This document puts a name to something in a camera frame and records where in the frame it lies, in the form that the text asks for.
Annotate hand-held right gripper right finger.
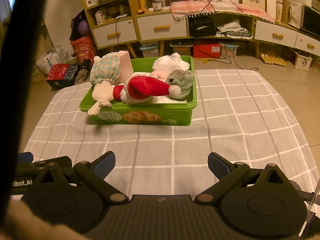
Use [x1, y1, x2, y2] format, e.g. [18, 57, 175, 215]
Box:
[194, 152, 292, 204]

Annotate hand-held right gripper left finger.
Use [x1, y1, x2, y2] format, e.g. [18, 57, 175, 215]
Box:
[31, 151, 129, 204]

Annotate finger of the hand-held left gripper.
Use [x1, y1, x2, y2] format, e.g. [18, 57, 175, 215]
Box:
[17, 152, 34, 165]
[15, 156, 73, 176]

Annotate green plastic box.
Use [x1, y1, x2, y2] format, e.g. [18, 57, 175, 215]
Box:
[79, 55, 197, 126]

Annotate white foam block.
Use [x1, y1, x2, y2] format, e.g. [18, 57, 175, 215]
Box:
[129, 71, 188, 105]

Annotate white plush red santa hat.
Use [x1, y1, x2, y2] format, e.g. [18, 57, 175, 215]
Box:
[112, 76, 182, 105]

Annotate grey towel plush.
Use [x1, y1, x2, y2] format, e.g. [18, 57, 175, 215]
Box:
[167, 69, 196, 101]

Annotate rag doll checked dress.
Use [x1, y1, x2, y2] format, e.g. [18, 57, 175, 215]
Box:
[87, 52, 123, 116]

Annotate pink sponge block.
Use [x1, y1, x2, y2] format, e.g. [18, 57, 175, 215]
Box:
[117, 50, 133, 81]

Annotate pink fluffy slipper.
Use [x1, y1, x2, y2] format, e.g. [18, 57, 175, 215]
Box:
[149, 70, 171, 81]

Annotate white cloth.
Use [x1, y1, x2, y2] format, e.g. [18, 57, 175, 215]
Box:
[152, 52, 191, 73]

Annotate grey checked tablecloth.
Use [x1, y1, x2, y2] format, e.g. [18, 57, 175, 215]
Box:
[24, 69, 318, 201]

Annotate beige blurred object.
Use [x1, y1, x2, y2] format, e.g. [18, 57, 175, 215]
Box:
[0, 199, 87, 240]

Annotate red patterned gift box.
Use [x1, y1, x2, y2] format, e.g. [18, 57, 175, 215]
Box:
[46, 64, 80, 90]

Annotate white shopping bag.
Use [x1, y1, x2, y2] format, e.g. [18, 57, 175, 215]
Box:
[36, 45, 68, 74]

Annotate red paper bag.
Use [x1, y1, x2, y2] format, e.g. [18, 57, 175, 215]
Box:
[70, 36, 97, 63]

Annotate red cardboard box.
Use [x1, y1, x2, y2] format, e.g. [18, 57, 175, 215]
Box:
[192, 44, 221, 59]

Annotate clear storage box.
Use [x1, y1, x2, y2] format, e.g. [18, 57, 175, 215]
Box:
[139, 44, 161, 59]
[220, 42, 239, 58]
[170, 44, 194, 56]

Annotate egg tray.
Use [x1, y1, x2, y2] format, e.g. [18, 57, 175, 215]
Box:
[258, 50, 287, 67]

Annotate white printed box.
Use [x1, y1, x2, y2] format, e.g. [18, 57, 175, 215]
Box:
[287, 49, 313, 69]

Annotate purple ball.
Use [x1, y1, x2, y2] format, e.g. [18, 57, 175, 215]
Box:
[78, 20, 90, 36]

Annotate pile of papers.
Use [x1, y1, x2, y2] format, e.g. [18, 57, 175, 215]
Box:
[216, 20, 253, 40]

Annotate black printer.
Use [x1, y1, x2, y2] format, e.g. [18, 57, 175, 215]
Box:
[188, 16, 217, 38]

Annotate milk carton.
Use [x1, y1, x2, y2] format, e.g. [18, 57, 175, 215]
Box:
[95, 7, 107, 26]

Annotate wooden shelf cabinet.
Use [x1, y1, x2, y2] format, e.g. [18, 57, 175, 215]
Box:
[80, 0, 320, 55]

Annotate pink cloth runner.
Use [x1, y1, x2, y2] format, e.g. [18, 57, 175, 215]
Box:
[170, 0, 276, 23]

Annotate black microwave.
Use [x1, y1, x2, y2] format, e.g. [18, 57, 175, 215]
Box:
[300, 5, 320, 41]

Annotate tall cartons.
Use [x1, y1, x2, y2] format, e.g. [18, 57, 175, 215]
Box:
[276, 0, 291, 22]

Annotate black strap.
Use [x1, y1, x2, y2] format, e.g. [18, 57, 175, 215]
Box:
[0, 0, 48, 200]

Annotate black cable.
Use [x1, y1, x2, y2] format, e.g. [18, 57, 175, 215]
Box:
[222, 0, 244, 14]
[200, 0, 218, 17]
[207, 42, 258, 72]
[115, 17, 121, 45]

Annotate white drawer wooden handle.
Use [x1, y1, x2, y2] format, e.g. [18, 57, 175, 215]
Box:
[92, 19, 138, 50]
[295, 32, 320, 56]
[136, 14, 188, 43]
[254, 20, 299, 48]

